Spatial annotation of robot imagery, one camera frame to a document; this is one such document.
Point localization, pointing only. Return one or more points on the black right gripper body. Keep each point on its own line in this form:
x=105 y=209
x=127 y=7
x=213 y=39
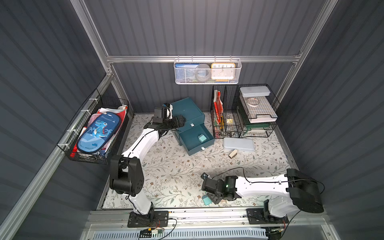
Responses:
x=208 y=186

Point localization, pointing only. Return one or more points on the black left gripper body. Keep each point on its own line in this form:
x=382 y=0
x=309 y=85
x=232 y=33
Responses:
x=174 y=122

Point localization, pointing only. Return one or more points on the teal plug three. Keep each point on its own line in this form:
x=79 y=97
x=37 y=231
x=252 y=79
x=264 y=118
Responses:
x=206 y=200

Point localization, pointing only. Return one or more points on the teal drawer cabinet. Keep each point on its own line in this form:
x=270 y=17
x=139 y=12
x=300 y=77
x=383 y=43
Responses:
x=194 y=119

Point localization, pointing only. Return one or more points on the teal drawer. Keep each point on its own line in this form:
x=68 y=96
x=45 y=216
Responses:
x=189 y=139

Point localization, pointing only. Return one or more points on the teal plug one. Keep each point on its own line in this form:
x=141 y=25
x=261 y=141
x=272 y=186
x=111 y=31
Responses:
x=202 y=138

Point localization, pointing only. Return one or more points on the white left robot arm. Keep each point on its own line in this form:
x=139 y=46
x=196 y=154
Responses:
x=126 y=173

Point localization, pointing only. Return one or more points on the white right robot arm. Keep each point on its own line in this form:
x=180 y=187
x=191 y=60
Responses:
x=292 y=191

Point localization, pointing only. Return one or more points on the small beige eraser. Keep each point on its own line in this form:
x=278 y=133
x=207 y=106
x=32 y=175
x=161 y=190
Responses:
x=233 y=154

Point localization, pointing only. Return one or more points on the red book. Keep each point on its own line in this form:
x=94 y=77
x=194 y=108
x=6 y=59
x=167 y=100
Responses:
x=218 y=106

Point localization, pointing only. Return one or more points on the grey pencil box on table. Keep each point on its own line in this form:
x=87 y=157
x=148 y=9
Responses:
x=240 y=144

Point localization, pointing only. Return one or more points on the grey tape roll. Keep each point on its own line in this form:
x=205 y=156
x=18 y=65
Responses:
x=203 y=72

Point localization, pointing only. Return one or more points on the yellow alarm clock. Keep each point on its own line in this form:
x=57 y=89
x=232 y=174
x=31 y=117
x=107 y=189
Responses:
x=223 y=71

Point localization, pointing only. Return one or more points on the blue dinosaur pencil case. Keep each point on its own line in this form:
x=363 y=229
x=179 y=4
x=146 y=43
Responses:
x=98 y=133

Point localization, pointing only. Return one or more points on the clear tape roll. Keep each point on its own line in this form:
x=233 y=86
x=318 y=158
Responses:
x=253 y=102

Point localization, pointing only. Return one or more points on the white checkered notebook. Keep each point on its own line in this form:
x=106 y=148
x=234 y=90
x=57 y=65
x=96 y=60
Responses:
x=264 y=113

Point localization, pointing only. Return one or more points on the grey pencil box on rack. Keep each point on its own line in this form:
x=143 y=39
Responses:
x=255 y=91

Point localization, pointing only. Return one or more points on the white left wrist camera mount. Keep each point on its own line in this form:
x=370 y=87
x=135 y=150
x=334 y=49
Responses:
x=167 y=111

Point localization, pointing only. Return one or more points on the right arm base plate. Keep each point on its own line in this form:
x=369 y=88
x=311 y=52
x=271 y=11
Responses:
x=257 y=216

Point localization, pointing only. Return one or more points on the white hanging wire basket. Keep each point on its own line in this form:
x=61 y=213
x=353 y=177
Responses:
x=185 y=69

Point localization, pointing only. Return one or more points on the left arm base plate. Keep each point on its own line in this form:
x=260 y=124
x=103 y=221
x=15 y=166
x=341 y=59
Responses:
x=151 y=220

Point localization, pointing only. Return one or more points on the black wire desk organizer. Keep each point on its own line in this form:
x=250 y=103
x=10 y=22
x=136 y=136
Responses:
x=243 y=111

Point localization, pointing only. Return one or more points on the black side wire basket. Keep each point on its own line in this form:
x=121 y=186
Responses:
x=98 y=104

